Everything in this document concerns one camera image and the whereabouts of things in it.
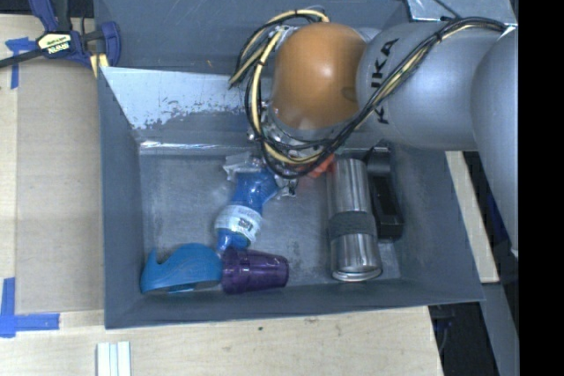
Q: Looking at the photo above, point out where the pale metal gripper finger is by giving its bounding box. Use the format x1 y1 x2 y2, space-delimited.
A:
222 153 258 183
273 174 298 200

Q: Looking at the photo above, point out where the small orange object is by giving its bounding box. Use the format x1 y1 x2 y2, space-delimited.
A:
307 157 332 180

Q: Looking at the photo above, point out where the blue bottle with white label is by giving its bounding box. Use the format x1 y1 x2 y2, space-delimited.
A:
213 165 283 255

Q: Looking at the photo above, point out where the grey metal bin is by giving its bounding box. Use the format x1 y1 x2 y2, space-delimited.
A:
91 0 486 330

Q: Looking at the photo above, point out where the steel tumbler with black band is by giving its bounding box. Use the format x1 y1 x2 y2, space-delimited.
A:
325 158 383 283

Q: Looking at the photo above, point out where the purple plastic cup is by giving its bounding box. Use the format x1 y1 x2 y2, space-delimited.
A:
219 247 291 295

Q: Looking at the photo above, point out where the black rectangular box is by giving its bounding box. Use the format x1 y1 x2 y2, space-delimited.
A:
366 147 405 240

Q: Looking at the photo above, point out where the blue whale-shaped toy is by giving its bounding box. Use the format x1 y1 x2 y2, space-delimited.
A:
139 242 224 295

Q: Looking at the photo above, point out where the brown cardboard board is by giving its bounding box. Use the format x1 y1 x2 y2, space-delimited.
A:
15 60 107 316

